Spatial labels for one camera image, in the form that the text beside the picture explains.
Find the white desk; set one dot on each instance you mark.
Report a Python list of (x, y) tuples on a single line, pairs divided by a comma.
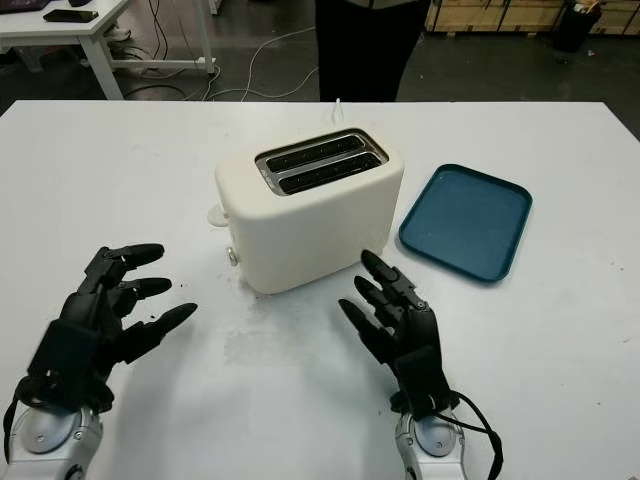
[(95, 45)]

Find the black smartphone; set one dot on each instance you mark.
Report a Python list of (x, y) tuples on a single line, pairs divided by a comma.
[(70, 15)]

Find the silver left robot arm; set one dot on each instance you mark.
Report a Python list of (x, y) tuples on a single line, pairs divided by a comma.
[(50, 445)]

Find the person in cream sweater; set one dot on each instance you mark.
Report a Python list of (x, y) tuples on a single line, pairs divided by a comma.
[(365, 50)]

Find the teal plastic tray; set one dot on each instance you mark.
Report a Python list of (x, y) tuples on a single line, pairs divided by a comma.
[(465, 225)]

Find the cream white toaster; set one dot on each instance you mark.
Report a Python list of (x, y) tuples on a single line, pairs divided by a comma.
[(310, 235)]

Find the bystander in dark trousers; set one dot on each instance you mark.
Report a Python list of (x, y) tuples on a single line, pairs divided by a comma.
[(575, 25)]

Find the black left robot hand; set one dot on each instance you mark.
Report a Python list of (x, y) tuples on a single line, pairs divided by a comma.
[(100, 320)]

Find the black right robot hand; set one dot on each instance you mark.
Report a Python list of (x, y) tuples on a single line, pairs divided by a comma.
[(420, 330)]

